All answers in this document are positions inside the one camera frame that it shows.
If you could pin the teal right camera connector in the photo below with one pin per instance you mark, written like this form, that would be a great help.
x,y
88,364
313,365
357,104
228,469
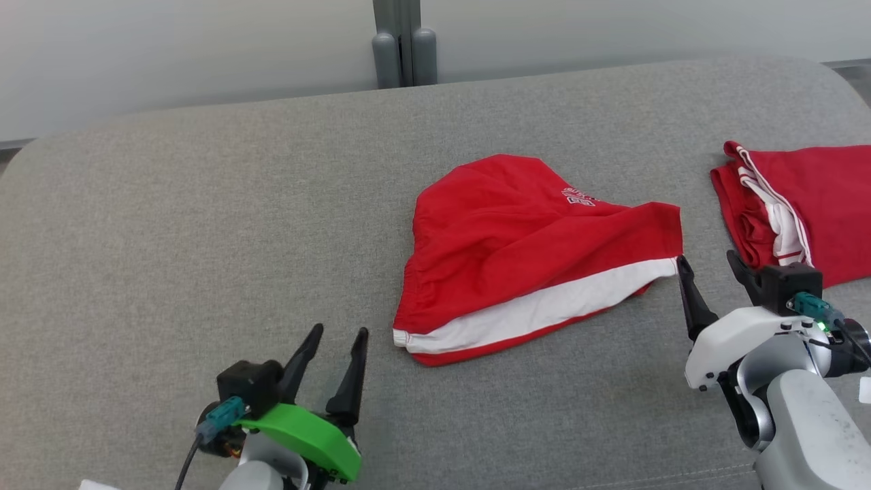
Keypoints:
x,y
813,309

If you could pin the teal left camera connector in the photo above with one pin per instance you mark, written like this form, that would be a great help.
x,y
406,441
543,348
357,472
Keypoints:
x,y
221,415

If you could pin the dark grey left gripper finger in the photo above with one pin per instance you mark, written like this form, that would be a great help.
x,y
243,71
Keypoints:
x,y
299,364
350,381

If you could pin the red shorts with white stripe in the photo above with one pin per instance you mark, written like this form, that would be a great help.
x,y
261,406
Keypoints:
x,y
517,245

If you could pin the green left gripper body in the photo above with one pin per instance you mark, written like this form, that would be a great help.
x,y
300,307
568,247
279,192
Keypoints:
x,y
313,439

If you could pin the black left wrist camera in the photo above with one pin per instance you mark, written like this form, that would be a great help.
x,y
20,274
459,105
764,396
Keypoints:
x,y
248,384

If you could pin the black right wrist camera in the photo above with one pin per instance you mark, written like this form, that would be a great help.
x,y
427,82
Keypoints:
x,y
789,286

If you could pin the red Bulls basketball jersey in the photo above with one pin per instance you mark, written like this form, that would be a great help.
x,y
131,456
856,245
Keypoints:
x,y
830,204

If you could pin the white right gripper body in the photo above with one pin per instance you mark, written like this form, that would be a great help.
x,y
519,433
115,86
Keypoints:
x,y
742,340

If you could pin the teal camera connector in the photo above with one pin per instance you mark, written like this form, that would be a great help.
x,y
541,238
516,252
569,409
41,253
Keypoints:
x,y
813,309
221,415

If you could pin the grey partition post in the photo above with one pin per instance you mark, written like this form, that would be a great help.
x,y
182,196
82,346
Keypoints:
x,y
403,41

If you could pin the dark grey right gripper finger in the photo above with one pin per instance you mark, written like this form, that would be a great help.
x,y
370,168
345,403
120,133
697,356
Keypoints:
x,y
742,275
694,299

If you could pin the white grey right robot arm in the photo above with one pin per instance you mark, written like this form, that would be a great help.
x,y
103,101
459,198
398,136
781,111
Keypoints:
x,y
803,422

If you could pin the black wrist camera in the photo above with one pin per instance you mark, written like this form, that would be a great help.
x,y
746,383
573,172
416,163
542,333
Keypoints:
x,y
789,286
248,384

